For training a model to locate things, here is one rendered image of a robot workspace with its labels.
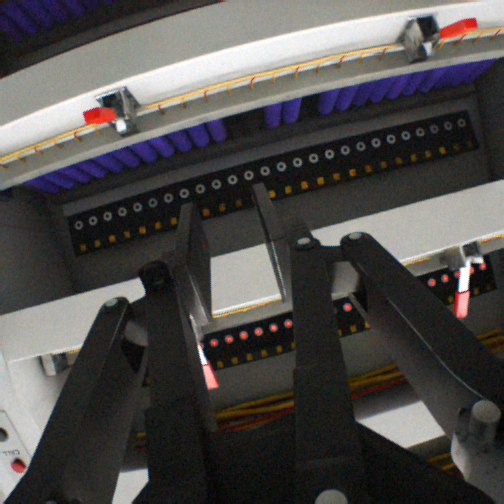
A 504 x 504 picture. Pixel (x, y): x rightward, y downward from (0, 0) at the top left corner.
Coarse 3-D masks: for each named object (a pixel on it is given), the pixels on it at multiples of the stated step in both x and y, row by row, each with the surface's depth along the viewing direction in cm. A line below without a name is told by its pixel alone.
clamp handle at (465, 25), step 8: (456, 24) 24; (464, 24) 23; (472, 24) 24; (440, 32) 27; (448, 32) 26; (456, 32) 25; (464, 32) 25; (424, 40) 29; (432, 40) 29; (424, 48) 30; (432, 48) 30
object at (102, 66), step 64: (256, 0) 29; (320, 0) 28; (384, 0) 28; (448, 0) 28; (64, 64) 29; (128, 64) 29; (192, 64) 29; (256, 64) 32; (0, 128) 29; (64, 128) 33; (384, 128) 47; (0, 192) 37; (128, 192) 48
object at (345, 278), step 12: (288, 228) 17; (300, 228) 17; (288, 240) 16; (324, 252) 15; (336, 252) 15; (336, 264) 14; (348, 264) 14; (336, 276) 14; (348, 276) 14; (360, 276) 14; (336, 288) 15; (348, 288) 15; (360, 288) 14
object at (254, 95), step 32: (480, 32) 32; (352, 64) 34; (384, 64) 34; (416, 64) 34; (448, 64) 35; (224, 96) 34; (256, 96) 34; (288, 96) 35; (160, 128) 34; (0, 160) 33; (32, 160) 35; (64, 160) 35
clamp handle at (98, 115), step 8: (88, 112) 24; (96, 112) 24; (104, 112) 25; (112, 112) 27; (88, 120) 24; (96, 120) 25; (104, 120) 26; (112, 120) 30; (120, 120) 31; (120, 128) 31
